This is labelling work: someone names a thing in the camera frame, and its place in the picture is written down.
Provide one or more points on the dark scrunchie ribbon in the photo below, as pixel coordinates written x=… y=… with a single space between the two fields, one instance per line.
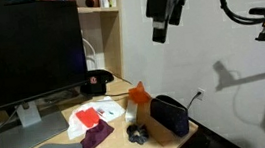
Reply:
x=137 y=133

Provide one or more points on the purple cloth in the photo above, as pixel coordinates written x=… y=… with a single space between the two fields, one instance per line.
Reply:
x=96 y=137

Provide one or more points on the light wooden shelf unit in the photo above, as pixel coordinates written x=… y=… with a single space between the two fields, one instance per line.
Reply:
x=111 y=36

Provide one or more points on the orange plastic bag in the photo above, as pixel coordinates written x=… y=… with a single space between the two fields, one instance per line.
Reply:
x=139 y=95

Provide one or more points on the dark brown cylinder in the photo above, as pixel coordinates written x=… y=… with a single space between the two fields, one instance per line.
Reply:
x=91 y=2

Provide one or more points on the navy dotted purse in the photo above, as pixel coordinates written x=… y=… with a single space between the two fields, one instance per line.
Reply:
x=169 y=116

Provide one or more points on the black cap with red logo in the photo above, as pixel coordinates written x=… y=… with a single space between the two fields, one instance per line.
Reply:
x=96 y=83

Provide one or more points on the white printed carton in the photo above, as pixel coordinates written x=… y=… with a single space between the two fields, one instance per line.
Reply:
x=131 y=112

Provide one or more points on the red packet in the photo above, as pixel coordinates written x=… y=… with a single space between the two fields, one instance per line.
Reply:
x=87 y=117

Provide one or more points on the black bag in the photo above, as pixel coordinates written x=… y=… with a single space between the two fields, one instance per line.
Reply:
x=201 y=143

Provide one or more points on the black computer monitor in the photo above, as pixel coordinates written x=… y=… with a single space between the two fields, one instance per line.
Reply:
x=18 y=46

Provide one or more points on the silver monitor stand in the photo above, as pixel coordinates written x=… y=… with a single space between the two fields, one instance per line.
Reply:
x=28 y=132

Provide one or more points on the white wall socket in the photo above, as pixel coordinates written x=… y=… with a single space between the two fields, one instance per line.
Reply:
x=202 y=93

